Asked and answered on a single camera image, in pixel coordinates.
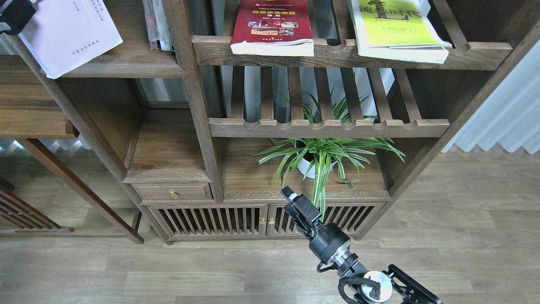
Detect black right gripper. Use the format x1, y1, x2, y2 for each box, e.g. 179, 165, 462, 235
281, 186, 350, 263

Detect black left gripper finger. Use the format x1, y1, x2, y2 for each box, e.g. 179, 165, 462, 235
0, 0, 35, 36

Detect white and lilac book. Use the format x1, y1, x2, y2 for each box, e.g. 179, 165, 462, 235
19, 0, 123, 79

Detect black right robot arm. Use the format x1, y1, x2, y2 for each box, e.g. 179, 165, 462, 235
281, 186, 442, 304

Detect upright white books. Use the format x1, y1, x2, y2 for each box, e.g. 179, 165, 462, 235
143, 0, 174, 52

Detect right slatted cabinet door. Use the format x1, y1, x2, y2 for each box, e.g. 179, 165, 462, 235
265, 202, 385, 240

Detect slatted cabinet door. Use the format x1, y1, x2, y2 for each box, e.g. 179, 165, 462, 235
149, 205, 268, 241
265, 202, 385, 240

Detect white plant pot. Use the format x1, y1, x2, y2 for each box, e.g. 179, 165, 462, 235
297, 152, 337, 179

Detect green spider plant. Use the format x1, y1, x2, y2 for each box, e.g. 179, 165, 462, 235
250, 87, 406, 218

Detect left slatted cabinet door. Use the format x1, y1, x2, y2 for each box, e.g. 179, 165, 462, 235
149, 205, 268, 241

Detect dark wooden bookshelf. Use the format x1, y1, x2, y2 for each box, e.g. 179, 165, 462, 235
0, 0, 540, 245

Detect small wooden drawer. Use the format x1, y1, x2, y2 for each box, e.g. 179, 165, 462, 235
132, 183, 212, 201

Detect red book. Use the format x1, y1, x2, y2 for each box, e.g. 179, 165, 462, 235
231, 0, 314, 57

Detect yellow-green book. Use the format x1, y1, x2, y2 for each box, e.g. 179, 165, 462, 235
348, 0, 451, 64

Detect white curtain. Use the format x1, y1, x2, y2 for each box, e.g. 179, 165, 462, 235
442, 43, 540, 154

